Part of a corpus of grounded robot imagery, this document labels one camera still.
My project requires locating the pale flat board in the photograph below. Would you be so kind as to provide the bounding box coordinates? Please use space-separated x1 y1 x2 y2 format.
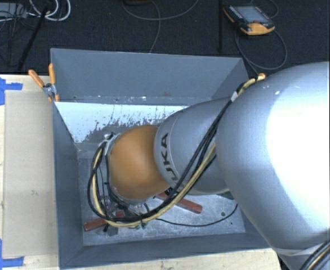
2 90 59 259

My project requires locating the grey metal bin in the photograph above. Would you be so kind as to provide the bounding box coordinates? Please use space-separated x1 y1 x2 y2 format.
50 48 270 270

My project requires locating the red-brown flat block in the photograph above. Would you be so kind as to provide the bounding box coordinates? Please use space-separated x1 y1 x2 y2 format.
155 191 204 215
83 210 126 232

